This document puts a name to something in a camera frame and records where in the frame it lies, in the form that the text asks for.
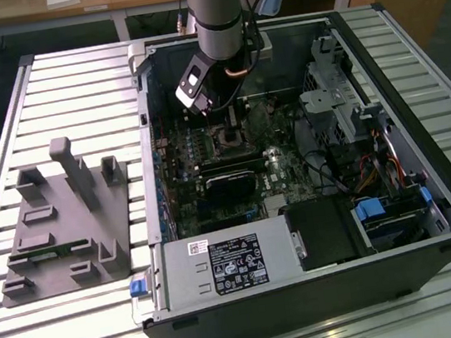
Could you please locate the blue plastic clip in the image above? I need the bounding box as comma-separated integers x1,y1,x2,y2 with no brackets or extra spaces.
127,274,151,299

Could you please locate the grey metal drive cage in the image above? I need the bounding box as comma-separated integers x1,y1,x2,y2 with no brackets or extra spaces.
299,28,389,150

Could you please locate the silver chipset heat sink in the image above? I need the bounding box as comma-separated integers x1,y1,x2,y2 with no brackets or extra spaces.
262,193,290,214

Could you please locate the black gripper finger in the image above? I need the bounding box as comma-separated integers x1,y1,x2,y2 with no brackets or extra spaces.
225,102,241,131

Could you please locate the black CPU socket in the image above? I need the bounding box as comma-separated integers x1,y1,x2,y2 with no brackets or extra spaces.
207,119,254,159

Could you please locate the green RAM stick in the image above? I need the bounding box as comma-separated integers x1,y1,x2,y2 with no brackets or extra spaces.
24,244,75,263

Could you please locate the orange yellow wire bundle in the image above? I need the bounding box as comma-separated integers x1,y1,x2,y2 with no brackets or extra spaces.
352,152,405,196

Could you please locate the brass cable connector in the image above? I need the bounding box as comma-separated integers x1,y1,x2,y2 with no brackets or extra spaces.
174,9,187,34

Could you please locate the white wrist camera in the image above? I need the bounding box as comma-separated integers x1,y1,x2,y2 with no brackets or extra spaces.
170,50,219,121

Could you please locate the black camera cable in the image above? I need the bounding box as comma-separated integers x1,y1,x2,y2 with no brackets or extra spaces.
201,0,275,111

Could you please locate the black PC case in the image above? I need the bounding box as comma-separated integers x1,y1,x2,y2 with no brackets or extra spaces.
102,0,451,338

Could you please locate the black power wire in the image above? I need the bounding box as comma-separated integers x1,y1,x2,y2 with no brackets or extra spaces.
302,145,356,200

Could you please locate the grey parts rack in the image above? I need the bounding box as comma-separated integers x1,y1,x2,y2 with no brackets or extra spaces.
0,128,146,310

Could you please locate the hard disk in blue carrier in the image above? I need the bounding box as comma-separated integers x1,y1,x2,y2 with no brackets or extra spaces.
351,189,434,252

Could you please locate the black graphics card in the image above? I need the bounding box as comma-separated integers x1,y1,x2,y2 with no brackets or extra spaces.
203,167,258,201

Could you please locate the blue plastic latch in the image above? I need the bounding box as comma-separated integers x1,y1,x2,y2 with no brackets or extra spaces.
418,185,434,211

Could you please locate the black drive bay cover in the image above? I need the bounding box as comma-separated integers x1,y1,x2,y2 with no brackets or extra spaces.
283,193,369,274

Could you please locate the grey power supply unit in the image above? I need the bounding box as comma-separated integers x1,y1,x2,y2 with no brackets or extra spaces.
144,213,311,314

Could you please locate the green motherboard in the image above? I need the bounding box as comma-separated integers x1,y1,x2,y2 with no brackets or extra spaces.
149,92,322,242

